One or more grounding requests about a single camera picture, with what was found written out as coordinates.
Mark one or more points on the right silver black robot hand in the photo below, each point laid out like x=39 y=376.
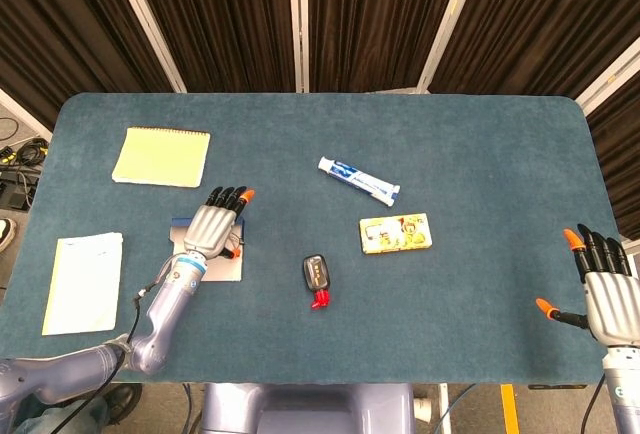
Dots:
x=615 y=309

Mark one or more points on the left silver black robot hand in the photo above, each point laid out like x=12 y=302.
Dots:
x=210 y=229

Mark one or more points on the blue and white box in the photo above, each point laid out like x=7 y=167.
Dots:
x=227 y=269

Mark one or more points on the left lilac robot arm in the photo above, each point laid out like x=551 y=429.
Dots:
x=165 y=314

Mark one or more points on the right lilac robot arm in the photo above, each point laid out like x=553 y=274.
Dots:
x=622 y=394

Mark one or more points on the lilac robot base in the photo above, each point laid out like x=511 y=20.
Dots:
x=310 y=409

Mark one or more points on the yellow spiral notepad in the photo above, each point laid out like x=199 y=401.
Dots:
x=160 y=156

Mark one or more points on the black and red car key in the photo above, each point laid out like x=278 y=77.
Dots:
x=316 y=271

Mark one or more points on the white paper pad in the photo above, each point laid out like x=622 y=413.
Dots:
x=90 y=279

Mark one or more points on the dark brown curtain panel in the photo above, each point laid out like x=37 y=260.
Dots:
x=380 y=19
x=220 y=19
x=620 y=164
x=60 y=29
x=545 y=19

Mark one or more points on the yellow floor tape strip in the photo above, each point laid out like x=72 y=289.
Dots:
x=509 y=409

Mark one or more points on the white blue toothpaste tube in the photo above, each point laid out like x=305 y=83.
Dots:
x=357 y=179

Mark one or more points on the yellow snack box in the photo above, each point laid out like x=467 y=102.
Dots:
x=395 y=234

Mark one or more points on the black leather shoe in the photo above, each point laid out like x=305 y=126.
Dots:
x=125 y=399

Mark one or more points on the white table leg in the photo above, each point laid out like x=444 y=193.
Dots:
x=444 y=406

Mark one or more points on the black foot pedal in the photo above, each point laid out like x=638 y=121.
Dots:
x=15 y=194

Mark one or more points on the white sneaker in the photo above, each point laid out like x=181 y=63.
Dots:
x=7 y=234

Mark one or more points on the white power strip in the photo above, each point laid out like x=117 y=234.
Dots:
x=423 y=406

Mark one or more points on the blue table mat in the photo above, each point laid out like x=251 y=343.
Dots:
x=450 y=154

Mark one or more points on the blue jeans leg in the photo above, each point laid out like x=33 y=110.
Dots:
x=55 y=419

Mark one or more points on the white partition frame post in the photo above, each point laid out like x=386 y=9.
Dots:
x=299 y=19
x=607 y=78
x=447 y=24
x=25 y=111
x=145 y=21

